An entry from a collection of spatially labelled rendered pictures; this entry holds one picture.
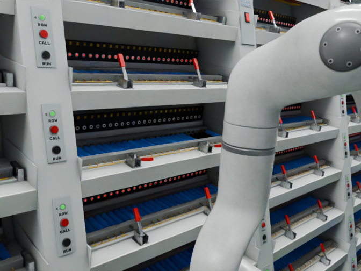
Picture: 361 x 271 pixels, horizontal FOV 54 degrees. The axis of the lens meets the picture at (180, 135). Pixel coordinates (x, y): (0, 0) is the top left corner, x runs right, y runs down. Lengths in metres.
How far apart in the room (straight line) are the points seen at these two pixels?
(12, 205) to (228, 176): 0.43
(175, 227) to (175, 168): 0.17
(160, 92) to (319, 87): 0.57
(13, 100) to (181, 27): 0.51
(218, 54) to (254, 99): 0.74
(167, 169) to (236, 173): 0.41
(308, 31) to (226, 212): 0.31
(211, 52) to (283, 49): 0.81
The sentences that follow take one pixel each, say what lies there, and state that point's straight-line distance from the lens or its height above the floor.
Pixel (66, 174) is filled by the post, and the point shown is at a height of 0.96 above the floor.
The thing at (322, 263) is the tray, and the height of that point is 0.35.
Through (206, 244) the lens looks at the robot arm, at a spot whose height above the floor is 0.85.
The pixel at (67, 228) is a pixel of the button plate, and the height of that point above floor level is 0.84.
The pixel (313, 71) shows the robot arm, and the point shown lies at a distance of 0.44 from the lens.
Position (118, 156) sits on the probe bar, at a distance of 0.92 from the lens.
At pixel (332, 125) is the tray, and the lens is 1.82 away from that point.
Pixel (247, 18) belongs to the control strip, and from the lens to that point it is 1.27.
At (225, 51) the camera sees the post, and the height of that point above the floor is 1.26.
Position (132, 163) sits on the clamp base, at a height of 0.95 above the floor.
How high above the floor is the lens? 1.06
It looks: 3 degrees down
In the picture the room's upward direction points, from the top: 5 degrees counter-clockwise
